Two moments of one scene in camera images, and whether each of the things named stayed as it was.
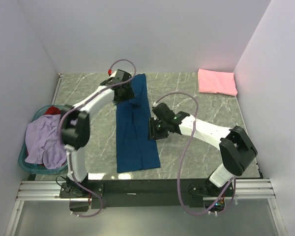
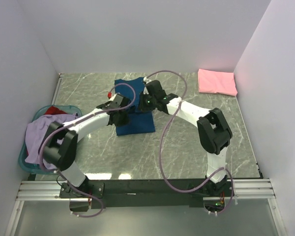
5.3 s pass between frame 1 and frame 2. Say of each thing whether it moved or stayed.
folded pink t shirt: stayed
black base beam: stayed
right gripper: moved
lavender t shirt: stayed
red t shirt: stayed
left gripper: moved
